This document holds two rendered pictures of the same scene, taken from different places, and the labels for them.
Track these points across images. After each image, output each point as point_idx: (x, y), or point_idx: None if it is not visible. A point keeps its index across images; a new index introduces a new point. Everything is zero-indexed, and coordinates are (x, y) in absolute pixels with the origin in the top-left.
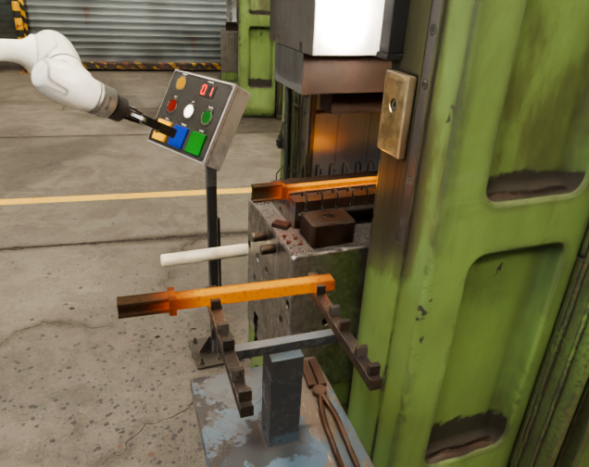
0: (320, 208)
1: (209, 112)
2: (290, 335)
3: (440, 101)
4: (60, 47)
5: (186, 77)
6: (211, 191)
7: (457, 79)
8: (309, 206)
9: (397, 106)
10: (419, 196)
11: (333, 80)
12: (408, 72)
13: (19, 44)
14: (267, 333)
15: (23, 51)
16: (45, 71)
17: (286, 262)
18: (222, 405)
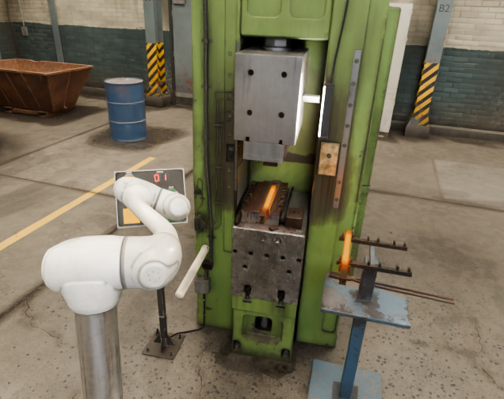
0: (283, 211)
1: (173, 190)
2: (370, 254)
3: (353, 150)
4: (154, 186)
5: (131, 174)
6: None
7: (363, 142)
8: (280, 213)
9: (333, 155)
10: (345, 187)
11: (285, 151)
12: (332, 142)
13: (141, 194)
14: (267, 287)
15: (144, 198)
16: (185, 203)
17: (296, 241)
18: (342, 305)
